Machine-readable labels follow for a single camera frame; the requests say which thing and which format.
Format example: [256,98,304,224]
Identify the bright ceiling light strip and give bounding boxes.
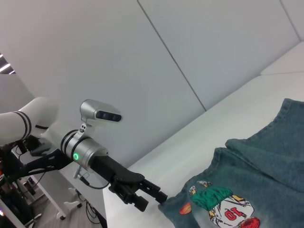
[0,62,15,75]

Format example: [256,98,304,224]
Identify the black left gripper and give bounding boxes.
[91,155,169,212]

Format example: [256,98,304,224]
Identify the black floor cables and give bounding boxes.
[84,200,105,225]

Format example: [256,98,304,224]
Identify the white wheeled stand base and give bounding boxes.
[35,178,83,220]

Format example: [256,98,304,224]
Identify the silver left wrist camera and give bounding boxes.
[76,99,123,139]

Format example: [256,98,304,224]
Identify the grey box on stand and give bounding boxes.
[30,143,57,157]

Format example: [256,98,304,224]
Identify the black cable with silver plug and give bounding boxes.
[72,165,110,190]

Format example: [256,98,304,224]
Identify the blue denim shorts with print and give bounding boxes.
[158,98,304,228]

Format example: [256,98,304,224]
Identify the black robot stand frame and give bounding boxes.
[0,137,72,188]

